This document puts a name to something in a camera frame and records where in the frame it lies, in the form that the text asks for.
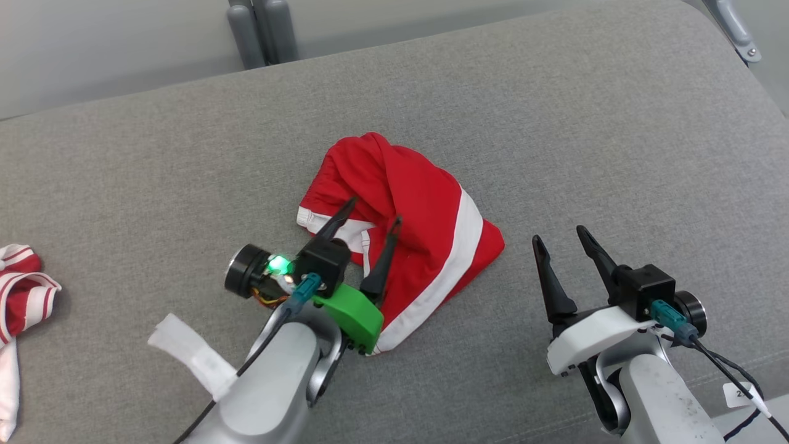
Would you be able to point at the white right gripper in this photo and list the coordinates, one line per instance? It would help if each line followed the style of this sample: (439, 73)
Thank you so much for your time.
(592, 336)

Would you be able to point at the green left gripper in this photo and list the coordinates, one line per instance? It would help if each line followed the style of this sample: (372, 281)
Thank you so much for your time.
(354, 317)

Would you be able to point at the red shorts with white stripe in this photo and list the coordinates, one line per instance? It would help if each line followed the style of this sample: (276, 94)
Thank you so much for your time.
(425, 197)

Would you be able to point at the red Bulls basketball jersey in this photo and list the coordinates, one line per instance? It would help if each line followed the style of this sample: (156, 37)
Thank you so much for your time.
(24, 302)

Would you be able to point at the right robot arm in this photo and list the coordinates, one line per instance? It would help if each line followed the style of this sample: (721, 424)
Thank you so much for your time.
(659, 401)

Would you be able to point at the grey fabric sofa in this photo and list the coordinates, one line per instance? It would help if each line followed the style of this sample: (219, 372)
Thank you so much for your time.
(555, 154)

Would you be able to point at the white label tag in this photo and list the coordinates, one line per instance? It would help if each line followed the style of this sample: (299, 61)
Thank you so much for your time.
(736, 394)

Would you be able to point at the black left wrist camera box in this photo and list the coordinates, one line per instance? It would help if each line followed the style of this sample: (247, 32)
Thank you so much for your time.
(323, 262)

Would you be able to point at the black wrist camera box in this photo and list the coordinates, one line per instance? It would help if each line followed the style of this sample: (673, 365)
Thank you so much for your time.
(323, 262)
(647, 287)

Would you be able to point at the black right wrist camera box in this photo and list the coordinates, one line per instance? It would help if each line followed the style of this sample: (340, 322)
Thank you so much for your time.
(647, 287)

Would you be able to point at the grey partition post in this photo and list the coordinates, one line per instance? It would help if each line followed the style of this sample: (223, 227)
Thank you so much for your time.
(245, 37)
(280, 31)

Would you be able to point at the grey metal bracket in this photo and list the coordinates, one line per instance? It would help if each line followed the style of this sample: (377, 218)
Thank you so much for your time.
(736, 31)

